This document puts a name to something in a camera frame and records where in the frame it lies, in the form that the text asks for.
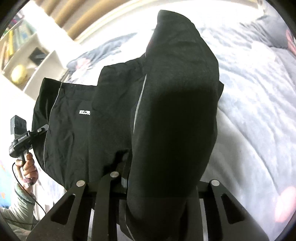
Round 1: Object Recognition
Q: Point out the wooden headboard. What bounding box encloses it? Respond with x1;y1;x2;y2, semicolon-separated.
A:
35;0;128;40

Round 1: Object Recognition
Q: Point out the thin black cable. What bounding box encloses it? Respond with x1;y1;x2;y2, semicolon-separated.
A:
11;162;47;215

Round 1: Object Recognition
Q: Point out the person's left hand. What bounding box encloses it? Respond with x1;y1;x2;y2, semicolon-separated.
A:
15;152;39;187

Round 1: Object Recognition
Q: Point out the white bookshelf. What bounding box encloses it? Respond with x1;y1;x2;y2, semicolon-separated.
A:
1;2;77;100

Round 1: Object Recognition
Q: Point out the black hooded jacket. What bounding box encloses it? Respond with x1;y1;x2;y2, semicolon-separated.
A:
32;10;223;240

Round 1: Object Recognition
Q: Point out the yellow round object on shelf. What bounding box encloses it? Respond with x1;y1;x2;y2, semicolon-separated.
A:
11;64;28;85

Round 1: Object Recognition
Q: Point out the grey pillow with pink print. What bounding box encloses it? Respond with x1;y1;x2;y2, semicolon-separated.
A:
241;15;295;55

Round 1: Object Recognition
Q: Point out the white grey bed duvet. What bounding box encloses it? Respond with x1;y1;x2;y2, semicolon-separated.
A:
34;0;296;239

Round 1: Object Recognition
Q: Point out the grey green sleeve forearm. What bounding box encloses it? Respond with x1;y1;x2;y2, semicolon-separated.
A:
1;184;36;240

